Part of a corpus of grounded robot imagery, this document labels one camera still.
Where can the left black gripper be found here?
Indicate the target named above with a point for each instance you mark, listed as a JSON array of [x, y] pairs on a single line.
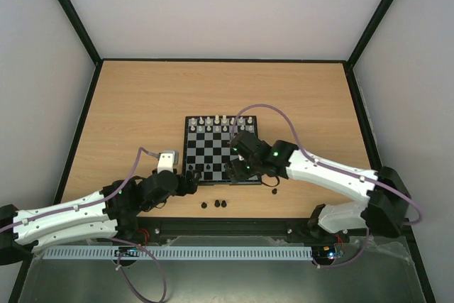
[[184, 190]]

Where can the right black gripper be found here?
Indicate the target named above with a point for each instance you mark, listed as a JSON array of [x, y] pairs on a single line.
[[235, 171]]

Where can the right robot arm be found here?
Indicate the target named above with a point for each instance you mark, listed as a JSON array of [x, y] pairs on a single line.
[[379, 199]]

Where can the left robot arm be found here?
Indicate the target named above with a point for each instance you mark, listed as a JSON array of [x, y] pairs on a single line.
[[109, 213]]

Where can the black silver chess board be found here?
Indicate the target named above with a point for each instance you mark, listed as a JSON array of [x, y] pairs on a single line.
[[203, 148]]

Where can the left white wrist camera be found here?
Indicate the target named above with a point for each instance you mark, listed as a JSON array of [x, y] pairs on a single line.
[[167, 161]]

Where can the grey slotted cable duct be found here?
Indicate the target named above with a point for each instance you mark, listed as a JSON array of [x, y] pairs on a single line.
[[179, 253]]

